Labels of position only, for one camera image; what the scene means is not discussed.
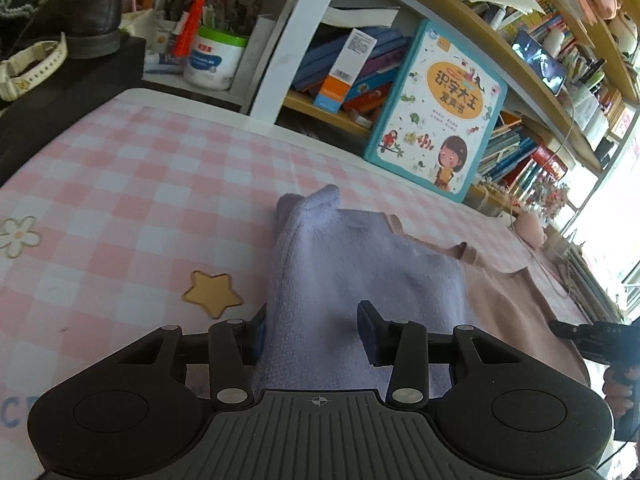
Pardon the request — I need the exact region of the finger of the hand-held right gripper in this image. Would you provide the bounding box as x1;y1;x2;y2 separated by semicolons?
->
548;319;583;341

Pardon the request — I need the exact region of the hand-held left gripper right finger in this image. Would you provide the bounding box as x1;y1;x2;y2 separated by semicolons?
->
356;300;521;408

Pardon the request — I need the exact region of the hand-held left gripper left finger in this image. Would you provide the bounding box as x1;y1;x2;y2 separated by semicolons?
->
120;305;269;413

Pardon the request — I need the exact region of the dusty pink knit garment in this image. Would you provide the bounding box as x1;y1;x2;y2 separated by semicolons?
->
380;214;592;387

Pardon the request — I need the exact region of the lavender fleece garment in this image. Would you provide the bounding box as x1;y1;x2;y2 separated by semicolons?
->
250;184;476;396

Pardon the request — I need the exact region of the person's right hand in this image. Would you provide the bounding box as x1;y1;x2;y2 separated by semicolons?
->
602;364;635;419

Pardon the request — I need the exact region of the stack of lying books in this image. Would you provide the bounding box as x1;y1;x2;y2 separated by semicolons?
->
564;244;632;322

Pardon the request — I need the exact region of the bunch of small colourful flowers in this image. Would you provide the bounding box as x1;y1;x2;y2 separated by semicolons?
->
525;179;572;221

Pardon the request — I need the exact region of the row of thin upright books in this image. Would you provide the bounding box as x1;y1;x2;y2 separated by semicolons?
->
477;115;571;202

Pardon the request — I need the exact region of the pink checked blanket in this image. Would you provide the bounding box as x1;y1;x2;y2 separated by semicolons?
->
0;89;601;463

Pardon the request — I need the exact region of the teal children's picture book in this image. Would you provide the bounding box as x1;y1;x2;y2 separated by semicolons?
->
362;19;508;204

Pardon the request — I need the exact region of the white and orange carton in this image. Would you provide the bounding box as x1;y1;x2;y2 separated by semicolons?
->
314;27;378;113

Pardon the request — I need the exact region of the dark picture tablet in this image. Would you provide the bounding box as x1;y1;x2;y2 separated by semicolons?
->
512;30;569;96

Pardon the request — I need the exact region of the white jar with green rim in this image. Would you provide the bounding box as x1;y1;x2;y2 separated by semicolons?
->
182;25;250;92

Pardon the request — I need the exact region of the stack of blue books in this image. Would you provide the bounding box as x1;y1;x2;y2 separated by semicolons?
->
292;25;416;117

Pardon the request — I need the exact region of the white and wooden bookshelf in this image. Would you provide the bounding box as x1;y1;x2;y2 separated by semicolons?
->
240;0;640;221

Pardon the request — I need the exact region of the white plush toy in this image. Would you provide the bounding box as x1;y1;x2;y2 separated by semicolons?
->
607;9;640;57

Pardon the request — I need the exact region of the black box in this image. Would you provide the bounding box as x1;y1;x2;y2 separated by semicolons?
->
0;35;147;187

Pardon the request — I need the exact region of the bunch of pens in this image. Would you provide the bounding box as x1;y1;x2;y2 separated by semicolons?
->
147;0;266;37

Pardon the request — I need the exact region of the dark brown leather shoe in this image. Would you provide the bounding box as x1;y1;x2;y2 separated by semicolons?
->
12;0;124;59

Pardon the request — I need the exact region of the white perforated strap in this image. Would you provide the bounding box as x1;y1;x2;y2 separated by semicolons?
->
0;32;69;102

